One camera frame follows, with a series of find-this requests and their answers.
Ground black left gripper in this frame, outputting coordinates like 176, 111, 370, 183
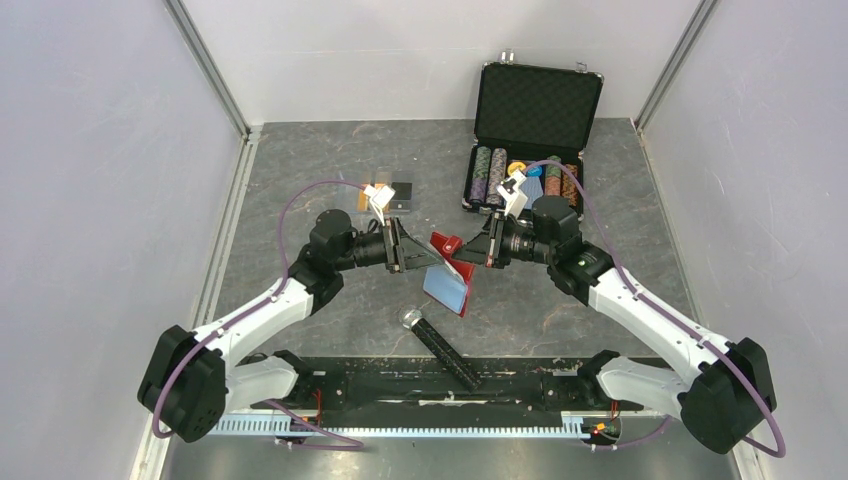
334, 216, 444, 274

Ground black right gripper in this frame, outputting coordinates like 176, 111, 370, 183
452, 211, 556, 269

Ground red leather card holder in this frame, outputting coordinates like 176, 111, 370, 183
422, 231, 475, 318

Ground black VIP card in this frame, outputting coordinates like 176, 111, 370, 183
388, 171, 414, 214

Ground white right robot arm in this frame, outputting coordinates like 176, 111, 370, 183
453, 196, 777, 454

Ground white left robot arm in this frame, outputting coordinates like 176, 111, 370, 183
137, 209, 444, 443

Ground blue playing card deck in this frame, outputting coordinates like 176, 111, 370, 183
520, 177, 544, 209

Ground black microphone with silver grille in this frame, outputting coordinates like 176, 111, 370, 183
399, 307, 483, 392

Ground yellow dealer button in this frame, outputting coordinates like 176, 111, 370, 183
506, 161, 527, 177

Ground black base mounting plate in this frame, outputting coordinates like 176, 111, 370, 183
280, 357, 640, 430

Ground black poker chip case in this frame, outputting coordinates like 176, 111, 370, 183
461, 49, 604, 214

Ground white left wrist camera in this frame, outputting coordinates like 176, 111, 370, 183
365, 184, 395, 225

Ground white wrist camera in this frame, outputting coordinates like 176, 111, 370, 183
365, 184, 395, 225
497, 170, 528, 219

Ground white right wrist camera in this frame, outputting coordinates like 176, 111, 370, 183
497, 170, 528, 219

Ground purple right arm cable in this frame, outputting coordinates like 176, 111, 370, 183
516, 158, 788, 460

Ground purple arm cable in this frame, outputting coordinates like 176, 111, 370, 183
150, 178, 372, 453
516, 158, 788, 460

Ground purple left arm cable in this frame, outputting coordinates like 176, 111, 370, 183
150, 178, 372, 453

